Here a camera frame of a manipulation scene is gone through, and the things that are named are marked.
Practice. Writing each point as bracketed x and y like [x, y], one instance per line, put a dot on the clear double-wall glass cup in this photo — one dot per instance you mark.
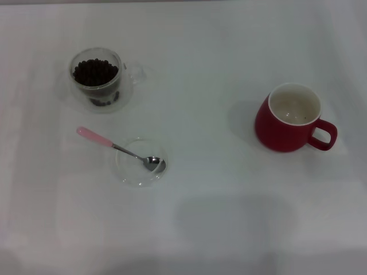
[121, 75]

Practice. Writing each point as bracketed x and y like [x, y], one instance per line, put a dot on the red mug white inside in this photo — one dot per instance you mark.
[275, 134]

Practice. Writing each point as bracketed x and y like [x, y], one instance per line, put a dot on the coffee beans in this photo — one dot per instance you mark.
[94, 71]
[99, 102]

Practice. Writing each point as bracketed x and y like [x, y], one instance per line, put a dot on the clear glass saucer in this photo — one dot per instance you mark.
[71, 98]

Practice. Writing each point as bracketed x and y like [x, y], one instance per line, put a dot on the coffee beans on saucer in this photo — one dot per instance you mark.
[99, 102]

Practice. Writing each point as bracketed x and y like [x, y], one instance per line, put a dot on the small clear glass dish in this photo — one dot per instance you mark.
[134, 177]

